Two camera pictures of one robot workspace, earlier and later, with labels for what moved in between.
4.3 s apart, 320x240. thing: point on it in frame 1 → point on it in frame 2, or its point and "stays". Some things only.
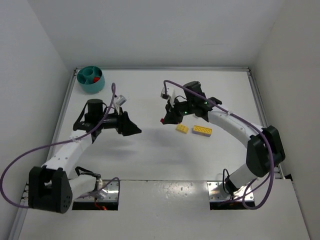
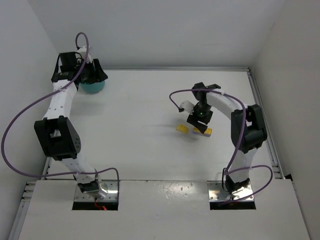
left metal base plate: [109, 193] stays
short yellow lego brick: [182, 128] stays
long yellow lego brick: [203, 129] stays
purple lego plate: [201, 133] stays
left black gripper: [121, 122] → [92, 75]
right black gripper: [171, 113] → [198, 122]
